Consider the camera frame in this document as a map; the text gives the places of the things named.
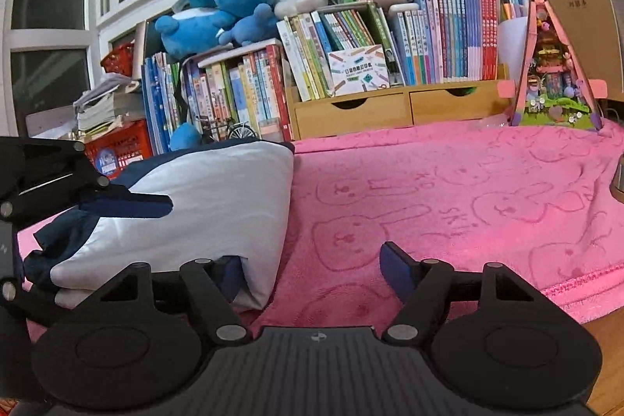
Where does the brown cardboard box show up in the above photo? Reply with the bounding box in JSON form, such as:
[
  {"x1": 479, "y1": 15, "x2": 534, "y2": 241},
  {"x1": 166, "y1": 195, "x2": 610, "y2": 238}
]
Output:
[{"x1": 542, "y1": 0, "x2": 624, "y2": 102}]

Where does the stack of papers and booklets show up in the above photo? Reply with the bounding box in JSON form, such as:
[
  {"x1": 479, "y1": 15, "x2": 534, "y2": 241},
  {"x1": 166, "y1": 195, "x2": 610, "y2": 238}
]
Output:
[{"x1": 73, "y1": 72, "x2": 144, "y2": 139}]

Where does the miniature bicycle model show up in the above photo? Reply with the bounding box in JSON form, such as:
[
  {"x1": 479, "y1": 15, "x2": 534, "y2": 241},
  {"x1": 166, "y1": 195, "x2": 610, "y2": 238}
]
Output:
[{"x1": 197, "y1": 116, "x2": 257, "y2": 144}]

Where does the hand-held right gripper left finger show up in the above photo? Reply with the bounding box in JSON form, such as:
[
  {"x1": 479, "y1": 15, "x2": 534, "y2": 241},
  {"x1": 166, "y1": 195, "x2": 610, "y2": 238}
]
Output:
[{"x1": 85, "y1": 256, "x2": 252, "y2": 346}]

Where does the dark round object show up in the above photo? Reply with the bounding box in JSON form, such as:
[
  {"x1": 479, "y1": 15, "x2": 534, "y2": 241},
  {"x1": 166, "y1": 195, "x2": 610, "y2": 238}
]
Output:
[{"x1": 610, "y1": 155, "x2": 624, "y2": 204}]

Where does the red plastic crate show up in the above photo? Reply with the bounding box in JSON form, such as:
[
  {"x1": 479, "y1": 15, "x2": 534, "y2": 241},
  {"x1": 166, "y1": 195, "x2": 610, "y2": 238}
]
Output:
[{"x1": 84, "y1": 120, "x2": 152, "y2": 180}]

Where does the navy and white jacket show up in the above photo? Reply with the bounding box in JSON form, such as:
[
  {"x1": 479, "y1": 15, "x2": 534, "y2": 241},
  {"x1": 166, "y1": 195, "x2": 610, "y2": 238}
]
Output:
[{"x1": 17, "y1": 138, "x2": 296, "y2": 312}]

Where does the white pencil-print box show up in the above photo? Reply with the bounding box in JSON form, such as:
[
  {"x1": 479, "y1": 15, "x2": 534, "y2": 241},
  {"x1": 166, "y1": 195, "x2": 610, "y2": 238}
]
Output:
[{"x1": 328, "y1": 46, "x2": 391, "y2": 97}]

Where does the triangular pink dollhouse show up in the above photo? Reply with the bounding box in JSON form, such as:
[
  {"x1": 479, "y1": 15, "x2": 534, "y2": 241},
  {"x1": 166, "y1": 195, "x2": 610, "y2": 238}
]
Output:
[{"x1": 497, "y1": 0, "x2": 610, "y2": 133}]

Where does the row of mixed picture books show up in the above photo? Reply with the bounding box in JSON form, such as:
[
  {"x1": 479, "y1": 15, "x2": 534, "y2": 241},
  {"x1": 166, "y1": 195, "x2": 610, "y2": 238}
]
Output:
[{"x1": 183, "y1": 46, "x2": 293, "y2": 143}]

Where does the pink rabbit-pattern blanket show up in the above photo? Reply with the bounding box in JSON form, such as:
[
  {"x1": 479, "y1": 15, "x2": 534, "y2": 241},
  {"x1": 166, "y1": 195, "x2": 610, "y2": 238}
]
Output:
[{"x1": 14, "y1": 116, "x2": 624, "y2": 341}]

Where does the row of green-spined books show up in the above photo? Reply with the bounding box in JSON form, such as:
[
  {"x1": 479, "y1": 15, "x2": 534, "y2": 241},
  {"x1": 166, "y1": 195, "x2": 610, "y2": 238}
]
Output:
[{"x1": 277, "y1": 2, "x2": 405, "y2": 101}]

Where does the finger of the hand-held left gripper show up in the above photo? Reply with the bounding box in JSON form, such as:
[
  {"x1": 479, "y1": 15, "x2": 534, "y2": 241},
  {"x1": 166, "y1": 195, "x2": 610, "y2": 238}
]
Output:
[
  {"x1": 0, "y1": 137, "x2": 175, "y2": 222},
  {"x1": 0, "y1": 277, "x2": 66, "y2": 326}
]

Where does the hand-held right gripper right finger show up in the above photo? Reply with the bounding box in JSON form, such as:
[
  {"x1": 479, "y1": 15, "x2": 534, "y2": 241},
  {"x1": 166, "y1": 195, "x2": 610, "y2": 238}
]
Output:
[{"x1": 380, "y1": 242, "x2": 551, "y2": 346}]

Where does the small blue plush toy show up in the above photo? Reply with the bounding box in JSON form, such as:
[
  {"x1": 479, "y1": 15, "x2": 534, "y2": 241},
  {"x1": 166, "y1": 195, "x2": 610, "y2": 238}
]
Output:
[{"x1": 169, "y1": 122, "x2": 203, "y2": 152}]

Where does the red wire basket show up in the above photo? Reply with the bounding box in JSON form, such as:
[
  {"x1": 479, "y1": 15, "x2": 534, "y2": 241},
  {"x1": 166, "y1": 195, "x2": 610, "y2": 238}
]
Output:
[{"x1": 101, "y1": 44, "x2": 135, "y2": 78}]

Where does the row of pink and blue books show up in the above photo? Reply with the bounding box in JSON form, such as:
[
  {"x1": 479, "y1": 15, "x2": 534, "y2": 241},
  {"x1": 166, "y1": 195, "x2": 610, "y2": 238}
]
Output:
[{"x1": 389, "y1": 0, "x2": 500, "y2": 86}]

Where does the row of tall blue books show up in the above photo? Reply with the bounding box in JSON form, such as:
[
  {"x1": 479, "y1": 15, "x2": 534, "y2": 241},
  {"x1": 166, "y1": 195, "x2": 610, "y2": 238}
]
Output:
[{"x1": 141, "y1": 53, "x2": 183, "y2": 156}]

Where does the wooden drawer organizer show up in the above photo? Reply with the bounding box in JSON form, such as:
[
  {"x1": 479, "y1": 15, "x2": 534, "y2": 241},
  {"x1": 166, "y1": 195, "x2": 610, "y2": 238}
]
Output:
[{"x1": 285, "y1": 65, "x2": 512, "y2": 140}]

